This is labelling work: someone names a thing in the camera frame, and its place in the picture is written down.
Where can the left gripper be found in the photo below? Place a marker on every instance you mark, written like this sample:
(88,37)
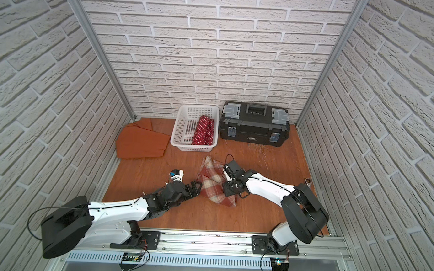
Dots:
(191,189)

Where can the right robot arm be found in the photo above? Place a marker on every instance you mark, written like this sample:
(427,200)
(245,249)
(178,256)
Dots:
(305,215)

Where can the aluminium mounting rail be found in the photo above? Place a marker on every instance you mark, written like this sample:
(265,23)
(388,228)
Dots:
(230,243)

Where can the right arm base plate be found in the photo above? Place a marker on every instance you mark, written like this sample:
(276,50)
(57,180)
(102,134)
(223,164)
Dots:
(267,244)

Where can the white plastic basket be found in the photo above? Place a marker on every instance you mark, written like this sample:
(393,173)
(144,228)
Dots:
(185,125)

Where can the black plastic toolbox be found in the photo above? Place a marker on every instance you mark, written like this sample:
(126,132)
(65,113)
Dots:
(254,123)

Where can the right controller board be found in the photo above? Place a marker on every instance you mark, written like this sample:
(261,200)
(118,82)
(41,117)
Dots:
(279,264)

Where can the controller board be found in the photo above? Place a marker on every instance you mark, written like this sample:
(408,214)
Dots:
(131,261)
(279,264)

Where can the red polka dot skirt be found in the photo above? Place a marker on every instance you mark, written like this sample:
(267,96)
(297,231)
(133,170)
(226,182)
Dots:
(204,132)

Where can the red plaid skirt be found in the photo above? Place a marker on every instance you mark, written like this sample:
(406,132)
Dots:
(211,175)

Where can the orange skirt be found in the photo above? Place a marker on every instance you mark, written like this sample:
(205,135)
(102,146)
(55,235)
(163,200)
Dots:
(139,140)

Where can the left controller board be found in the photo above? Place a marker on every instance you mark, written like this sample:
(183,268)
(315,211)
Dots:
(131,261)

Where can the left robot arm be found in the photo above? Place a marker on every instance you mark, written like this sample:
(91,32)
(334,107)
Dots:
(83,223)

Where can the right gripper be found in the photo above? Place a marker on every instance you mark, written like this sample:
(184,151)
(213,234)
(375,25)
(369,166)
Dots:
(227,191)

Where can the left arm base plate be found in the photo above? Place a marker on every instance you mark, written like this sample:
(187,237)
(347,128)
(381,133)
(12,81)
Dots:
(144,239)

